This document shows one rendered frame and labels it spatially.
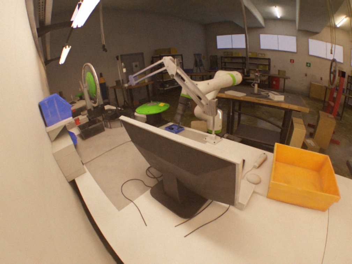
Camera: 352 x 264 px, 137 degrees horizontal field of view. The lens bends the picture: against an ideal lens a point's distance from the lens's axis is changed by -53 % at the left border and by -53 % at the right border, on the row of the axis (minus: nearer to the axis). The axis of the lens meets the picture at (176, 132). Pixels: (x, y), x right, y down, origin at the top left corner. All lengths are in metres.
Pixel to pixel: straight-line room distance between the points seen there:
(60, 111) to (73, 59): 4.83
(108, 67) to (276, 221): 6.13
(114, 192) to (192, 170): 0.48
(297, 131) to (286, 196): 1.59
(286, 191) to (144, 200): 0.59
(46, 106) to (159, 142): 0.80
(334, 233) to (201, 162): 0.67
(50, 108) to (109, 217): 0.73
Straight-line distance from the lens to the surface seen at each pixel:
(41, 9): 1.59
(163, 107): 1.26
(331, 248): 0.74
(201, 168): 0.35
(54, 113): 1.04
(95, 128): 1.43
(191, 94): 0.94
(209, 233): 0.56
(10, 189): 0.27
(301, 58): 9.57
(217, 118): 1.17
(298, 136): 2.22
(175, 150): 0.39
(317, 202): 0.73
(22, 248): 0.22
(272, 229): 0.62
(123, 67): 1.30
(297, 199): 0.70
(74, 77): 5.73
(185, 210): 0.59
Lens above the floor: 1.43
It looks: 27 degrees down
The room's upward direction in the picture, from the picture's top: 6 degrees counter-clockwise
